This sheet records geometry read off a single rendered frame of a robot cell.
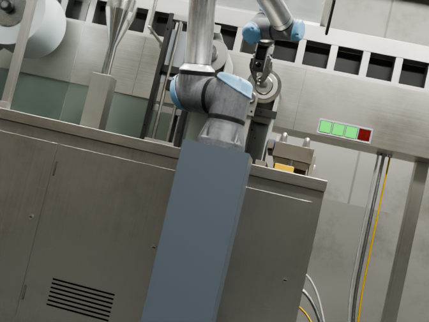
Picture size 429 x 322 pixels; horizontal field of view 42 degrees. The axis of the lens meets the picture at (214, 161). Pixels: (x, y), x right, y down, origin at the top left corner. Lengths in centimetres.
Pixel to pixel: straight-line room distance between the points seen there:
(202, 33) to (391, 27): 246
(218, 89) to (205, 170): 26
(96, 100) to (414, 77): 149
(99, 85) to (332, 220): 192
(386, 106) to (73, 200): 147
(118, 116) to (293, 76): 87
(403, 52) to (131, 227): 151
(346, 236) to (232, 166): 230
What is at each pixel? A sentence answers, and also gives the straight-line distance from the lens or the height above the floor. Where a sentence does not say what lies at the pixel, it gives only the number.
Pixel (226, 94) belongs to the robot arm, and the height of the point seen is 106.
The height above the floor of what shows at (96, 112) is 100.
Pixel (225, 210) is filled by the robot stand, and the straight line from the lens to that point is 161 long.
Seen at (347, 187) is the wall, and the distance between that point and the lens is 385.
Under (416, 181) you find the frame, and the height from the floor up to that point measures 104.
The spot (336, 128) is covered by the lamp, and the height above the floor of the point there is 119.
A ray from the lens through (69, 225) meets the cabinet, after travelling 221.
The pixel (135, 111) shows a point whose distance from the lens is 279.
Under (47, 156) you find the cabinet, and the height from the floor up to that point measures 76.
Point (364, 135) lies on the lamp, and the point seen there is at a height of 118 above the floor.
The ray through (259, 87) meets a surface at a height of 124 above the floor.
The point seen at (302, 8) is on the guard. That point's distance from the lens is 278.
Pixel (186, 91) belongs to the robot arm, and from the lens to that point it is 177.
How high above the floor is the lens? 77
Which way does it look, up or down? 3 degrees up
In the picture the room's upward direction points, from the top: 13 degrees clockwise
